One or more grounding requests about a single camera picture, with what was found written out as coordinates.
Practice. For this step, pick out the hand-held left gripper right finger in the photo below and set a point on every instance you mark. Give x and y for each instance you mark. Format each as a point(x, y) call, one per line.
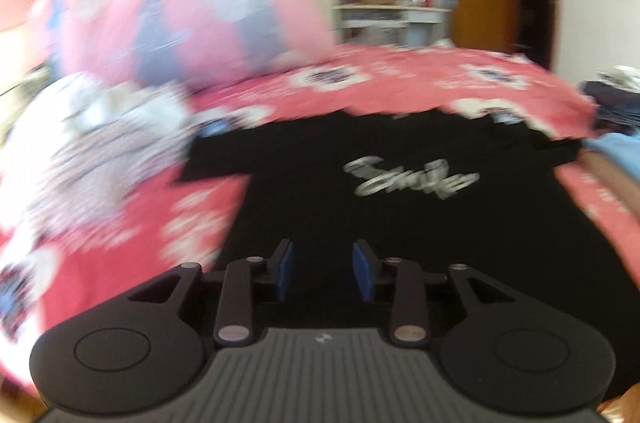
point(362, 273)

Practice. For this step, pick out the white crumpled cloth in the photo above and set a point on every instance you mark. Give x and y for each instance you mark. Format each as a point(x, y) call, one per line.
point(622, 75)

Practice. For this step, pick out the dark grey folded garment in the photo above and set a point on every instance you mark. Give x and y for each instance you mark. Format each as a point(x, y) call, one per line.
point(610, 95)

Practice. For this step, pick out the dark grey folded clothes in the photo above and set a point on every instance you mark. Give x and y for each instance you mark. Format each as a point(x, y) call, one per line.
point(620, 120)

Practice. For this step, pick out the pink floral blanket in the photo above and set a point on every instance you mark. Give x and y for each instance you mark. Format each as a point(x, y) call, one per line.
point(125, 213)

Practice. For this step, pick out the pink headboard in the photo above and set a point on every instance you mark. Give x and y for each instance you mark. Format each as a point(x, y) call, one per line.
point(20, 8)

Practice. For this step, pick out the black printed t-shirt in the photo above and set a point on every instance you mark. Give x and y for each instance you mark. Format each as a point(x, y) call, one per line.
point(310, 213)

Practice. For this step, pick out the white dresser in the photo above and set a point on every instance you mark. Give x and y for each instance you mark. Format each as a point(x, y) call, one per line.
point(395, 18)

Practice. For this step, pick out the pile of white patterned clothes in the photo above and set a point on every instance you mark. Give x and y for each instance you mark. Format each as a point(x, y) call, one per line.
point(90, 173)

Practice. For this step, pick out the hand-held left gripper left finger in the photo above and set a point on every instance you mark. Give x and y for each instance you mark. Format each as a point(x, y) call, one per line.
point(285, 270)

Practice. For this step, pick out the beige folded garment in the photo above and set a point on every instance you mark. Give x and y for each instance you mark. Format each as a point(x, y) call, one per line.
point(615, 185)

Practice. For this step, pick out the pink and blue duvet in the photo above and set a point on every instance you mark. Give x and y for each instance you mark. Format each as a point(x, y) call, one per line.
point(175, 13)

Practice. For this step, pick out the light blue folded garment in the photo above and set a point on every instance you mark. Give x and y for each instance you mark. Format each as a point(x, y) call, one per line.
point(620, 153)

